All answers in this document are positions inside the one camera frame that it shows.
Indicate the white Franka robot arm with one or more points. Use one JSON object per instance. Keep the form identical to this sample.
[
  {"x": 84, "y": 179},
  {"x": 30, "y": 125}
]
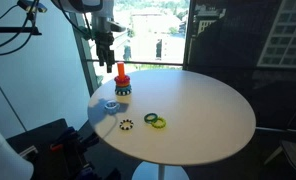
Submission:
[{"x": 88, "y": 5}]

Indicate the camera on stand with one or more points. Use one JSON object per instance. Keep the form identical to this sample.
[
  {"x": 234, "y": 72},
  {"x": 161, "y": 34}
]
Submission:
[{"x": 31, "y": 6}]

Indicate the black cart with clamps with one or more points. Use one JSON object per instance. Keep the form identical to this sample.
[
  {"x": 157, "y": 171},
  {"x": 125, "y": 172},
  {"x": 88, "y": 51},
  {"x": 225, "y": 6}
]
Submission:
[{"x": 64, "y": 150}]

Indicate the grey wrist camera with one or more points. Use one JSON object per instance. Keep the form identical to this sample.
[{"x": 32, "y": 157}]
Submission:
[{"x": 117, "y": 27}]

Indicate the white rounded object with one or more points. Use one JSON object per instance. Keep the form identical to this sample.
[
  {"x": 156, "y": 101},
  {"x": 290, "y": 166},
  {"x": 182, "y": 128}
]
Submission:
[{"x": 4, "y": 160}]

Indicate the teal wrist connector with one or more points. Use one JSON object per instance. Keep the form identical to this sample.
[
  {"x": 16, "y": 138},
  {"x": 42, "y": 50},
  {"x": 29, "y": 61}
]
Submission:
[{"x": 88, "y": 34}]

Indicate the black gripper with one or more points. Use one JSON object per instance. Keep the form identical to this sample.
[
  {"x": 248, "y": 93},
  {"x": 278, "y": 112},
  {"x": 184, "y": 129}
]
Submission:
[{"x": 104, "y": 40}]

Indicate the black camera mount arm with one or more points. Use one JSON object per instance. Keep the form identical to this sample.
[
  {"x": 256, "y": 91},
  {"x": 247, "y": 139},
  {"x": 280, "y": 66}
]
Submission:
[{"x": 8, "y": 29}]

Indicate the dark window rail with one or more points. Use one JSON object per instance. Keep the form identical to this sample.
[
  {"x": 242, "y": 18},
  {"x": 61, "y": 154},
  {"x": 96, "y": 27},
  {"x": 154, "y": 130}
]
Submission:
[{"x": 148, "y": 62}]

